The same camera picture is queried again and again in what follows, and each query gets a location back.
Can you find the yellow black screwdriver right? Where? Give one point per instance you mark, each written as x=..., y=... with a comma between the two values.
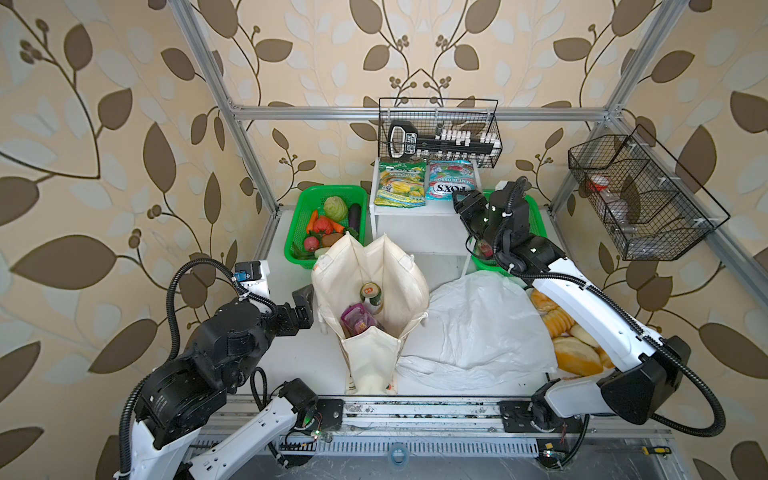
x=656, y=450

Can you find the left green plastic basket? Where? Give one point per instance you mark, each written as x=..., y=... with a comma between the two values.
x=323, y=215

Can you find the right black wire basket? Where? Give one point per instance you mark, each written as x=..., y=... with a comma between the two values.
x=670, y=209

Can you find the right green plastic basket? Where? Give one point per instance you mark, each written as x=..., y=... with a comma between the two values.
x=537, y=210

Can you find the cream floral tote bag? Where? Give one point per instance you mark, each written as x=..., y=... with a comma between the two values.
x=337, y=277

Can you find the black bread tray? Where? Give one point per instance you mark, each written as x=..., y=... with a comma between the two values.
x=576, y=351

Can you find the Fox's candy bag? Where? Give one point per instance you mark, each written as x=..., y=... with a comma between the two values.
x=446, y=177

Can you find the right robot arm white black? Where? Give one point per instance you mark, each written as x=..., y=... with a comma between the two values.
x=648, y=368

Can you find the purple candy bag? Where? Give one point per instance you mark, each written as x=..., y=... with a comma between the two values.
x=358, y=318

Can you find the black wire basket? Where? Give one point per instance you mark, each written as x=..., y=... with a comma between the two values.
x=670, y=209
x=472, y=114

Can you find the dark purple eggplant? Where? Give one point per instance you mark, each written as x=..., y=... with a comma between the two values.
x=355, y=218

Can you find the red tomato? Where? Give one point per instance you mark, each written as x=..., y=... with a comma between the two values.
x=323, y=226

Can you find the green plastic basket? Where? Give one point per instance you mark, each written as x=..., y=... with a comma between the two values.
x=537, y=210
x=323, y=215

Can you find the green cabbage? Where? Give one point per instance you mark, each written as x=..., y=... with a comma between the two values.
x=335, y=209

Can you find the white plastic grocery bag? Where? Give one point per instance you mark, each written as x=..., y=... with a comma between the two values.
x=482, y=333

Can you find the orange carrot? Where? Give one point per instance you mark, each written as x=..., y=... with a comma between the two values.
x=313, y=218

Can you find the white two-tier shelf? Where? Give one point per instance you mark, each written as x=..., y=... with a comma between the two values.
x=433, y=229

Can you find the green tin can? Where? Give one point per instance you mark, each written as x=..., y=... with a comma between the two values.
x=371, y=297

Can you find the croissant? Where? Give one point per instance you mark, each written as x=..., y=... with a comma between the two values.
x=542, y=302

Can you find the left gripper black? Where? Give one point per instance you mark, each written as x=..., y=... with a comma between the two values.
x=304, y=308

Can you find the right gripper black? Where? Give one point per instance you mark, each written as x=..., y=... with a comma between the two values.
x=475, y=204

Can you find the plastic bottle red cap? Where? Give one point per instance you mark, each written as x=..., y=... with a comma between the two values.
x=610, y=206

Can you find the yellow green snack bag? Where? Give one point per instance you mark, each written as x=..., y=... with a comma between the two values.
x=401, y=185

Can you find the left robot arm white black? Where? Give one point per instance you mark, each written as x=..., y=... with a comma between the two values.
x=164, y=414

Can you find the brown potato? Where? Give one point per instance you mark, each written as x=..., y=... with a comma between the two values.
x=329, y=240

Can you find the back black wire basket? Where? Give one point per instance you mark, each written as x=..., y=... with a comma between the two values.
x=472, y=114

